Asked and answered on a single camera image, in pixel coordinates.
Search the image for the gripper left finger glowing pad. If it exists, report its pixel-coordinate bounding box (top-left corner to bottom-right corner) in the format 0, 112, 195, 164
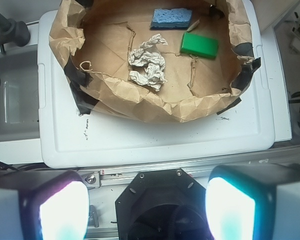
0, 170, 90, 240

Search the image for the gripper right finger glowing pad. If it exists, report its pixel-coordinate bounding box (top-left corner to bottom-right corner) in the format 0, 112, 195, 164
205, 163, 300, 240

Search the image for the green sponge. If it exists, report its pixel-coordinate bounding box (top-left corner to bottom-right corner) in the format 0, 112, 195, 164
180, 32, 219, 59

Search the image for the blue sponge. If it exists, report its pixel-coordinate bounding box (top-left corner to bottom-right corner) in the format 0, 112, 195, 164
150, 8, 193, 30

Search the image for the clear plastic sink bin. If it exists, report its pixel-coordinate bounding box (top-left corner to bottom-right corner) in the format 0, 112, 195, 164
0, 45, 40, 142

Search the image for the brown paper bag tray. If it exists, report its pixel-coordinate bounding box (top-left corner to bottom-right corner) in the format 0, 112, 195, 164
49, 0, 261, 123

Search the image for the crumpled white paper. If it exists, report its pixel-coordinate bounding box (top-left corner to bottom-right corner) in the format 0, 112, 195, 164
127, 33, 168, 92

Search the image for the aluminium rail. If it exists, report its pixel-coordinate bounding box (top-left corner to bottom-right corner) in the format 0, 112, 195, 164
0, 143, 300, 187

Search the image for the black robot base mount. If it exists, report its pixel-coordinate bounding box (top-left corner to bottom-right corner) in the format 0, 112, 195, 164
115, 168, 213, 240

